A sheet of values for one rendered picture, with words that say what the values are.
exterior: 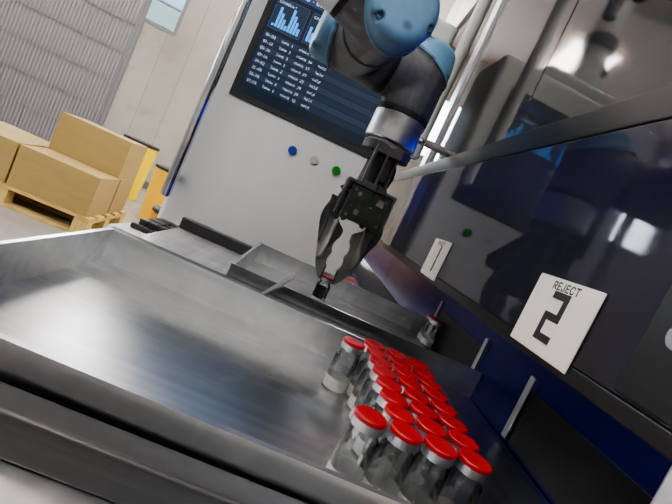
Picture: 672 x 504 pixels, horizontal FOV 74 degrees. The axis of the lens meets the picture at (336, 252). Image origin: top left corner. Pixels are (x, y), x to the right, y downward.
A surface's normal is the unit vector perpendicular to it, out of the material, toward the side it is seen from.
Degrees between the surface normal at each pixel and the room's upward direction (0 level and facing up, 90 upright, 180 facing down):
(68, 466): 90
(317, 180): 90
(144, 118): 90
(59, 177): 90
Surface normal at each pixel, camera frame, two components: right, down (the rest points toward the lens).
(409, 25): 0.24, 0.21
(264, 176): -0.01, 0.09
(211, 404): 0.42, -0.90
